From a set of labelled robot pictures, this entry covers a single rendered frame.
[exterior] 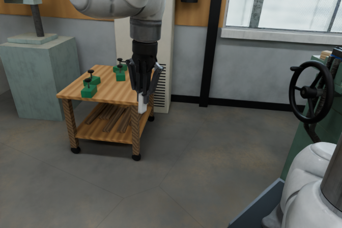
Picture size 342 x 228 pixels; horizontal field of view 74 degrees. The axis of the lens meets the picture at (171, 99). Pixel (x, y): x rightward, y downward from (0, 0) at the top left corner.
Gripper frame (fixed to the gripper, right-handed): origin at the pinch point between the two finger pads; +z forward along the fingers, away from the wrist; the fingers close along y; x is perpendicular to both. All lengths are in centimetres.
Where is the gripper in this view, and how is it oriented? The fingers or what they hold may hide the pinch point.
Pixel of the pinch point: (142, 102)
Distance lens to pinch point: 75.7
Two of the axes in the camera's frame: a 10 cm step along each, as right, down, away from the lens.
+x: -4.8, 3.3, -8.1
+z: -0.9, 9.0, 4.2
